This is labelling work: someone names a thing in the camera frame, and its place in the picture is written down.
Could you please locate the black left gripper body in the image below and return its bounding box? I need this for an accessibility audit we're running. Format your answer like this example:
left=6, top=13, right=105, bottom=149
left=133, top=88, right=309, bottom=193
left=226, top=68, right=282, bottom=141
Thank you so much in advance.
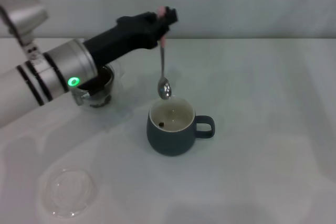
left=83, top=11, right=161, bottom=69

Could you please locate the pink-handled metal spoon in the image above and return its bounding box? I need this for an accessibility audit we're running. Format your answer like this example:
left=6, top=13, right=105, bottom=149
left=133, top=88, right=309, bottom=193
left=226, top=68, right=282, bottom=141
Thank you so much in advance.
left=156, top=5, right=173, bottom=101

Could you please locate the dark green ceramic mug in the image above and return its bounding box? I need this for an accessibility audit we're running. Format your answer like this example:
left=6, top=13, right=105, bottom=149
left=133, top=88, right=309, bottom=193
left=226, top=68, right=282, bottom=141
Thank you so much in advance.
left=146, top=97, right=216, bottom=157

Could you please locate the clear glass saucer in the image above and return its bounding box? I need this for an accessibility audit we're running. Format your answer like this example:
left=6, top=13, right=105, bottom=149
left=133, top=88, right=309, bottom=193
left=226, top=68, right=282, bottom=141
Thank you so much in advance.
left=41, top=167, right=97, bottom=219

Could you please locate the clear double-wall glass cup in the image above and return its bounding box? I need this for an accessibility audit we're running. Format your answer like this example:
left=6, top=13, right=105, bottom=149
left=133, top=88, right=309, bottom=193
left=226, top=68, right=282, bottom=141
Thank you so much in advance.
left=75, top=62, right=125, bottom=109

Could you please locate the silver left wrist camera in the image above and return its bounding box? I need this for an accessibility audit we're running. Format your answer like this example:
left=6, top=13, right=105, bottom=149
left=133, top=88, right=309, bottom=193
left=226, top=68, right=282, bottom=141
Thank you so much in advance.
left=0, top=0, right=50, bottom=51

